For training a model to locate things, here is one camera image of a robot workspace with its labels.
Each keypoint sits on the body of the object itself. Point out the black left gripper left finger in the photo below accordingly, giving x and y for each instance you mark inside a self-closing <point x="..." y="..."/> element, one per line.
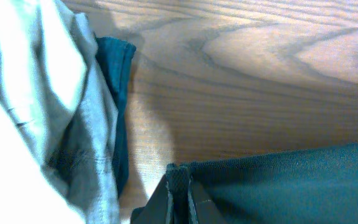
<point x="156" y="211"/>

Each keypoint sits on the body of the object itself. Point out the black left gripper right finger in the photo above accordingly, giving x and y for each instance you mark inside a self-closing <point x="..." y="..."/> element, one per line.
<point x="202" y="209"/>

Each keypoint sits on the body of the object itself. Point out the black t-shirt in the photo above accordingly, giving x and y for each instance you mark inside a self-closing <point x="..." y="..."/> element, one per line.
<point x="308" y="186"/>

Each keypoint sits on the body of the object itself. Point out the white folded shirt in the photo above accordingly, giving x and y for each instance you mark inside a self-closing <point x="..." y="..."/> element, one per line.
<point x="25" y="195"/>

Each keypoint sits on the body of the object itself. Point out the navy folded garment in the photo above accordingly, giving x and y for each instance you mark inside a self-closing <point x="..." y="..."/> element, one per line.
<point x="115" y="59"/>

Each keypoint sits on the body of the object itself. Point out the olive grey folded garment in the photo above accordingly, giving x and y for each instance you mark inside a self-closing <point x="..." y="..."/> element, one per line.
<point x="53" y="90"/>

